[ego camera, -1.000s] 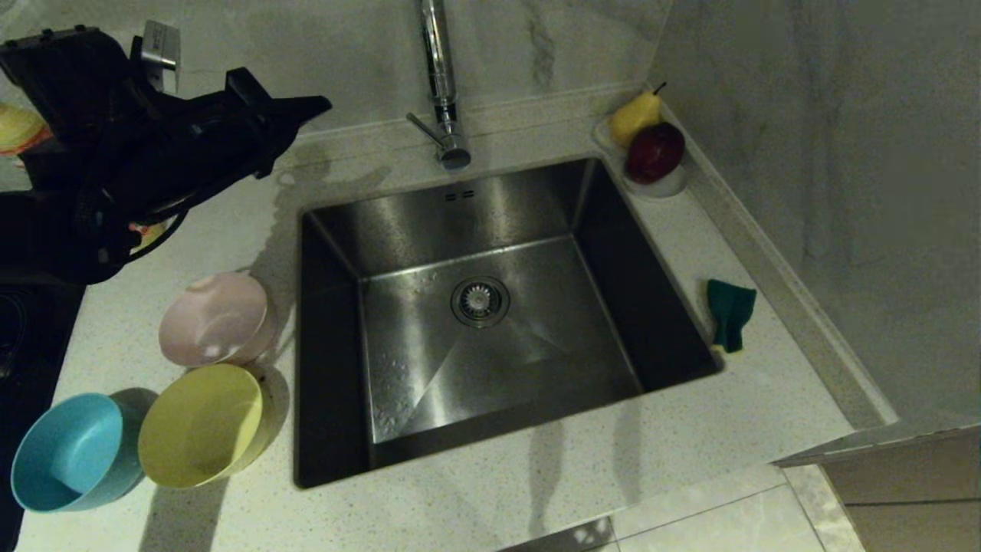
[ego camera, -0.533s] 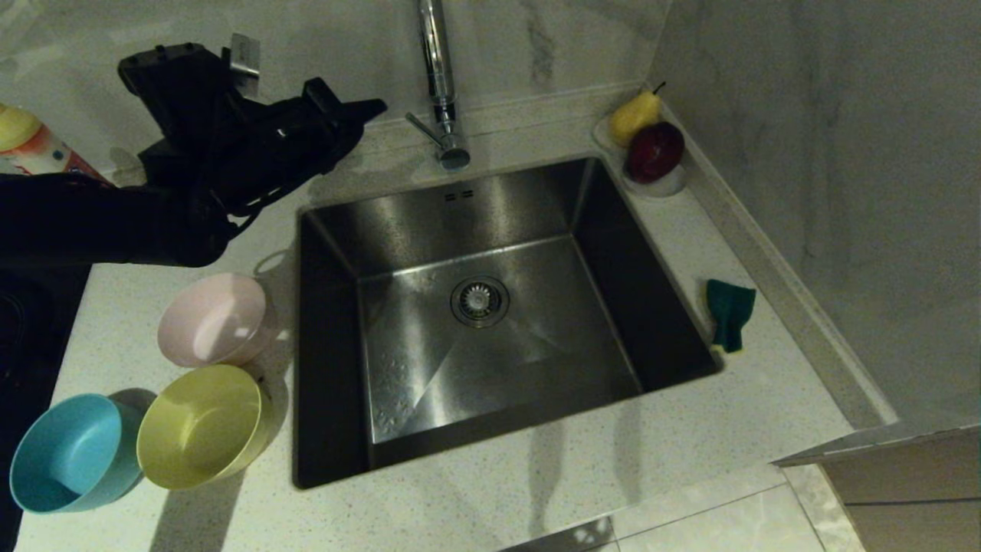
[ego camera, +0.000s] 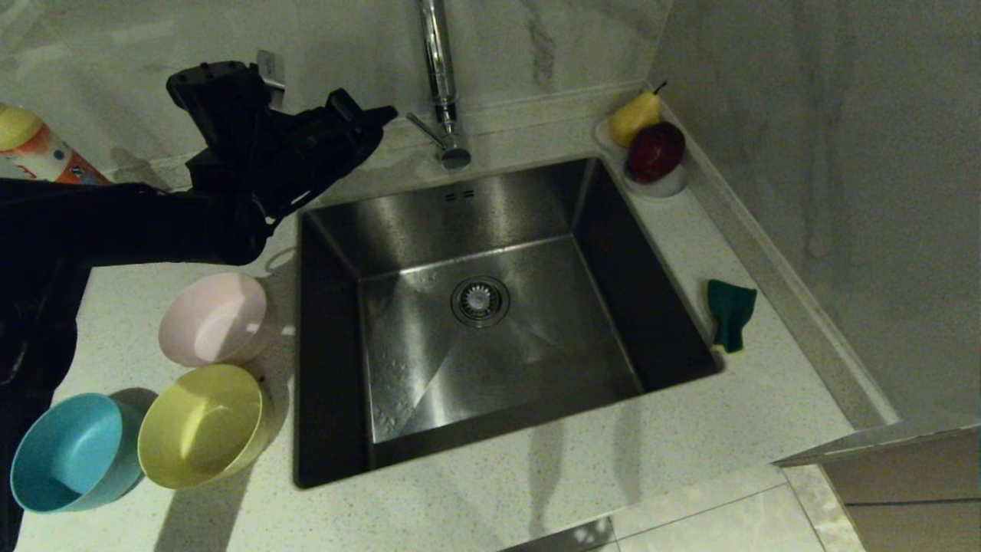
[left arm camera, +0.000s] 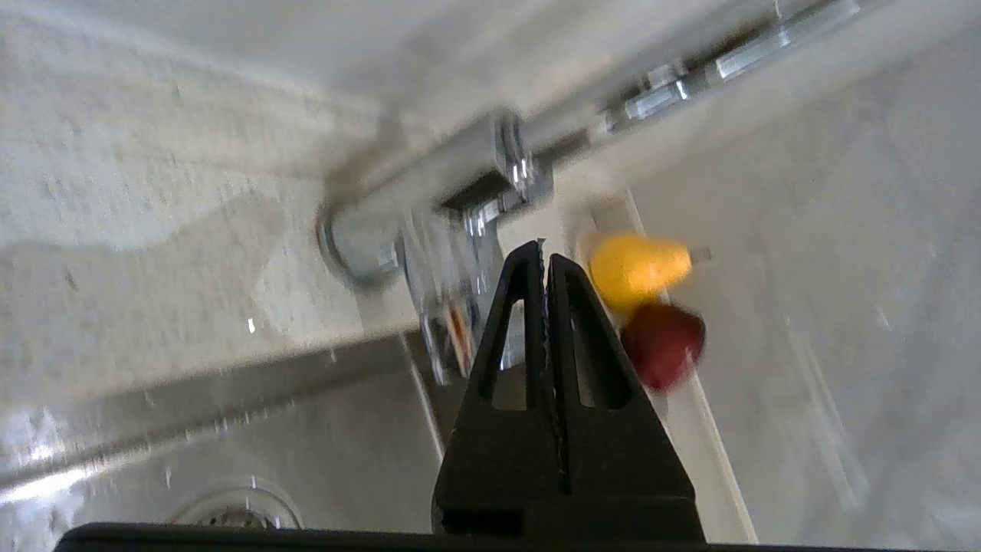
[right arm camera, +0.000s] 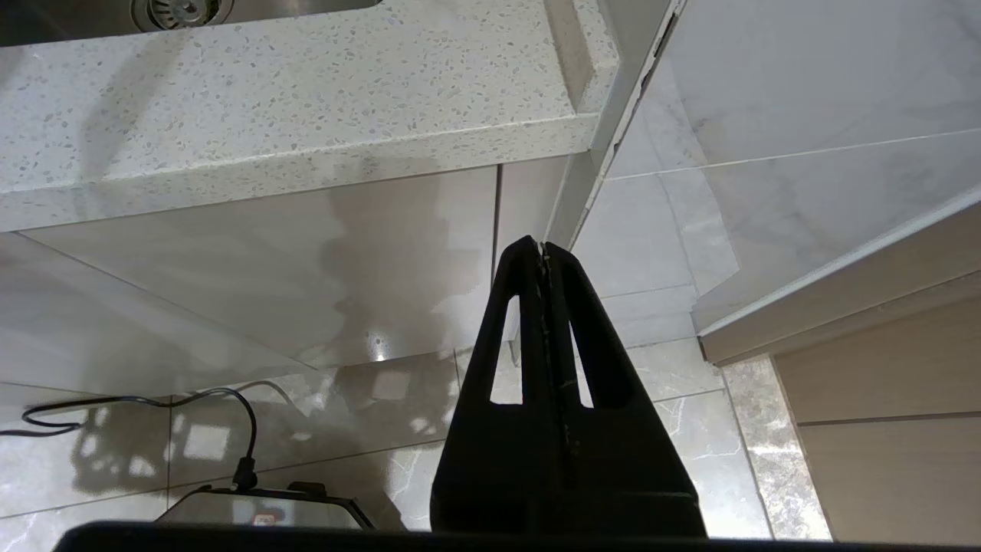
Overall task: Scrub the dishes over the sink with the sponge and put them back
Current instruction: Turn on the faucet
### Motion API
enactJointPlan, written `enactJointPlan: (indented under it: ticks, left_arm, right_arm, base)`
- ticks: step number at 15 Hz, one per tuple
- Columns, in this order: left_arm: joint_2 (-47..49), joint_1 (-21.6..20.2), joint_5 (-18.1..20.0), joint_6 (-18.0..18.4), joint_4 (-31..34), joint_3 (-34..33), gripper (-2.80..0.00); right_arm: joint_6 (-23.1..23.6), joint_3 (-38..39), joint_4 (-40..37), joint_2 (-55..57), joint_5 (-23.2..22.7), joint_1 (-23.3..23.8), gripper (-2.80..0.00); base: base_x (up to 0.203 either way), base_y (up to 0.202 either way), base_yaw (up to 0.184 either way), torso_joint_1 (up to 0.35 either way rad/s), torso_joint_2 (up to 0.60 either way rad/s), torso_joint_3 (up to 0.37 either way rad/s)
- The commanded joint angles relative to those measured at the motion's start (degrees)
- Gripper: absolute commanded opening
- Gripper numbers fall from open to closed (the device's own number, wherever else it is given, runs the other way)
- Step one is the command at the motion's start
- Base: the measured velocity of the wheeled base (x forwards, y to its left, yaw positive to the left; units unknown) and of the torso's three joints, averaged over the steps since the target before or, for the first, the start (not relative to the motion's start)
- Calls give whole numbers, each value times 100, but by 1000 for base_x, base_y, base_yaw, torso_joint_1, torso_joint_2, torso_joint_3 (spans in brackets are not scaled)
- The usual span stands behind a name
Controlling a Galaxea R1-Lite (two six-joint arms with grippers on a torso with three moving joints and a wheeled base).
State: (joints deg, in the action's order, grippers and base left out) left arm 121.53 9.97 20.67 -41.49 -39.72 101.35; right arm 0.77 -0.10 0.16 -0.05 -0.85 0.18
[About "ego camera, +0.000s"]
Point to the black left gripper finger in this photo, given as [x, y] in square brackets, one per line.
[346, 106]
[372, 126]

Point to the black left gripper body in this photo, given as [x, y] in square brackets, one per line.
[291, 153]

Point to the yellow-capped dish soap bottle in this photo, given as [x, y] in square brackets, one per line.
[34, 149]

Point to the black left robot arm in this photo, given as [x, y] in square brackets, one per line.
[115, 222]

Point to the chrome faucet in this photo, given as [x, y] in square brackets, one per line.
[443, 77]

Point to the round metal sink drain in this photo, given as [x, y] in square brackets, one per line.
[480, 301]

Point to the stainless steel sink basin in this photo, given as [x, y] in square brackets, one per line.
[498, 360]

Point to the green and yellow sponge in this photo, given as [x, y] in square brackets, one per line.
[728, 310]

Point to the pink plastic bowl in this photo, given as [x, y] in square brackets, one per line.
[214, 318]

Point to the yellow pear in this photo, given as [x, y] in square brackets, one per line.
[634, 116]

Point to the dark red apple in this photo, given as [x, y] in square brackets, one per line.
[655, 152]

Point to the yellow plastic bowl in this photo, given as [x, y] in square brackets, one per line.
[199, 425]

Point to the small white fruit dish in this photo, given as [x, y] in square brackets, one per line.
[667, 188]

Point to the black induction cooktop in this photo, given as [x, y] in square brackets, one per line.
[17, 399]

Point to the blue plastic bowl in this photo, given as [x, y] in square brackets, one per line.
[69, 452]

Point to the beige cabinet front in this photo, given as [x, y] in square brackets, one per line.
[912, 491]

